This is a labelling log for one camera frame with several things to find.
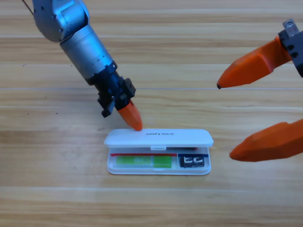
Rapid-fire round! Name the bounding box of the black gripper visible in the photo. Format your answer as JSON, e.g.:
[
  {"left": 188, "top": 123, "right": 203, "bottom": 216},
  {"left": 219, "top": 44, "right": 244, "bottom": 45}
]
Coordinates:
[
  {"left": 87, "top": 61, "right": 143, "bottom": 131},
  {"left": 216, "top": 18, "right": 303, "bottom": 90}
]

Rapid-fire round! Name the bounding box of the green and white highlighter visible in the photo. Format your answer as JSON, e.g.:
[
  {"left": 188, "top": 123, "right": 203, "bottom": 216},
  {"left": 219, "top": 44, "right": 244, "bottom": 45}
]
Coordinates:
[{"left": 116, "top": 155, "right": 172, "bottom": 169}]

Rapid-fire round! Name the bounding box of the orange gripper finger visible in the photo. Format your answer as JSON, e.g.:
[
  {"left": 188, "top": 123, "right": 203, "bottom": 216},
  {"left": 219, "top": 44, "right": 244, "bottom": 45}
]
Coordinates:
[{"left": 229, "top": 118, "right": 303, "bottom": 163}]

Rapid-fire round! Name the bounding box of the thin brown cable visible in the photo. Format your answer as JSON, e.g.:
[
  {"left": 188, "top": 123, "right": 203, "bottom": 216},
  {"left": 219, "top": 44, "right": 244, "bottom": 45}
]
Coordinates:
[{"left": 22, "top": 0, "right": 35, "bottom": 16}]

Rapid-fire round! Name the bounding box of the white Unitree pencil case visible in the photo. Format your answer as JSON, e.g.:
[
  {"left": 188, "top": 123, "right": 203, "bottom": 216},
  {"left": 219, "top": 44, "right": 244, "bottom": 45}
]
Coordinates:
[{"left": 103, "top": 128, "right": 214, "bottom": 176}]

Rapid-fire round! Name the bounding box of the black eraser with white print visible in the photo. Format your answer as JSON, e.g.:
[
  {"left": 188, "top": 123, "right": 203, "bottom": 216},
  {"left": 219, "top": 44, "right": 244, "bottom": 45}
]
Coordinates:
[{"left": 179, "top": 156, "right": 205, "bottom": 169}]

